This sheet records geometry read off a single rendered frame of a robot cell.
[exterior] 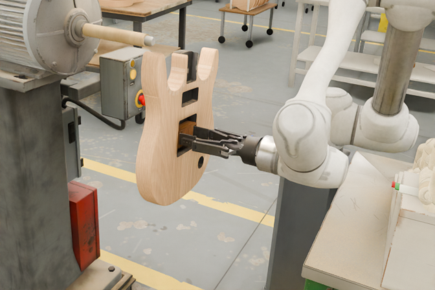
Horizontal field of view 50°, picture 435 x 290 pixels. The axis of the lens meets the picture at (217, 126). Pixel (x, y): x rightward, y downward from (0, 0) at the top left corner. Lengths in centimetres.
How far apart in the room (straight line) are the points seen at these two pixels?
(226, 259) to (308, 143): 153
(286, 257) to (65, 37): 129
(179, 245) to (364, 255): 157
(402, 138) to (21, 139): 124
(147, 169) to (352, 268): 50
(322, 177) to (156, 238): 155
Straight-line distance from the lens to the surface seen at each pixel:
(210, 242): 249
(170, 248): 245
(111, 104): 153
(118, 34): 118
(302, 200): 187
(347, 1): 131
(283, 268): 209
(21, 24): 123
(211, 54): 131
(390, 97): 163
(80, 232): 176
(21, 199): 152
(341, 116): 175
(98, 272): 188
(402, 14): 139
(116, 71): 148
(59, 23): 123
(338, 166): 108
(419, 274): 92
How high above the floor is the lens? 152
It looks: 24 degrees down
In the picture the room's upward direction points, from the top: 4 degrees clockwise
